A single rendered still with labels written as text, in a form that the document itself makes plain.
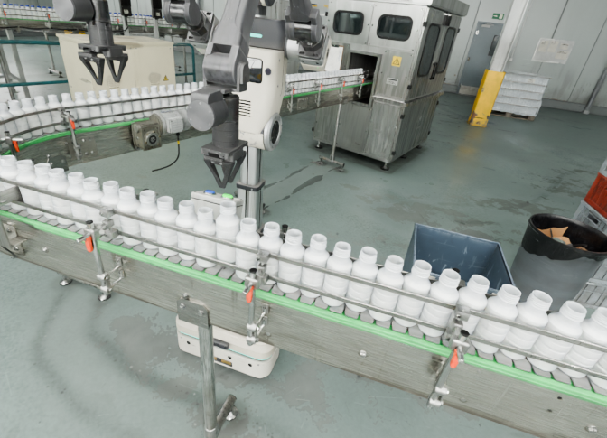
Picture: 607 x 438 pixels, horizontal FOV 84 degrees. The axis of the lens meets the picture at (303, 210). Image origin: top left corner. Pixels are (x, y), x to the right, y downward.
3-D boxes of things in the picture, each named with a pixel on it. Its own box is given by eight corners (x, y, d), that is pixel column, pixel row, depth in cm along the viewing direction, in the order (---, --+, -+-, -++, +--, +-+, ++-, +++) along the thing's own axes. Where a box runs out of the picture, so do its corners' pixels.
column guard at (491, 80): (467, 125, 730) (486, 69, 676) (465, 120, 763) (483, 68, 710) (487, 127, 722) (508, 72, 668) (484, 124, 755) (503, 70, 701)
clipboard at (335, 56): (324, 70, 440) (328, 42, 424) (340, 73, 429) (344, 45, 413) (322, 70, 436) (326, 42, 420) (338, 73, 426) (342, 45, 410)
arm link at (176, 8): (201, 11, 124) (189, 10, 125) (186, -8, 114) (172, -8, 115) (197, 35, 124) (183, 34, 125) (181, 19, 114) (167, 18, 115)
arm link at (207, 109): (250, 61, 67) (210, 56, 69) (221, 65, 57) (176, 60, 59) (249, 122, 73) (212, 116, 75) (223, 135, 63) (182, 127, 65)
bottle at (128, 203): (147, 233, 102) (140, 183, 94) (145, 245, 97) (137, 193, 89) (125, 235, 100) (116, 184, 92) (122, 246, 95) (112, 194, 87)
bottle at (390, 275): (363, 314, 82) (378, 261, 74) (372, 301, 87) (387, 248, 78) (387, 326, 79) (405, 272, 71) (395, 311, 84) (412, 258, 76)
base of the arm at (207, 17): (208, 44, 130) (215, 13, 130) (197, 32, 122) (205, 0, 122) (188, 41, 132) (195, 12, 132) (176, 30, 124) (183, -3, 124)
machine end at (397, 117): (357, 128, 611) (380, -2, 514) (427, 147, 551) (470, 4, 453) (306, 146, 494) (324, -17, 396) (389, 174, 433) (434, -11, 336)
